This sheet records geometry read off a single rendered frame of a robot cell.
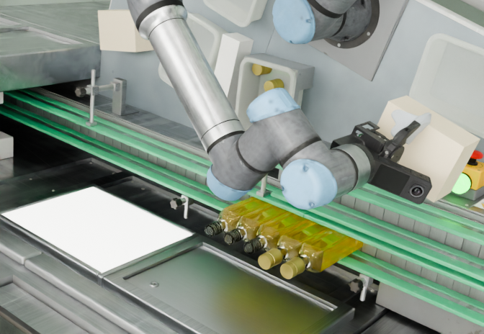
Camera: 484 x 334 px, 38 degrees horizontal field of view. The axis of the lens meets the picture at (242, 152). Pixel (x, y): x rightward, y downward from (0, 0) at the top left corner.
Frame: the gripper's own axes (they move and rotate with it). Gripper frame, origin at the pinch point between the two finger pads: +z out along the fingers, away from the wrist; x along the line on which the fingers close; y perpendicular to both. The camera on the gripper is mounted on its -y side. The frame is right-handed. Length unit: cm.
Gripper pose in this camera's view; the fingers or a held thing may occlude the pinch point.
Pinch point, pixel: (416, 149)
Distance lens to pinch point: 133.9
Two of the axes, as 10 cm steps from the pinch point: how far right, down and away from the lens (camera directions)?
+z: 6.3, -1.9, 7.6
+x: -3.1, 8.3, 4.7
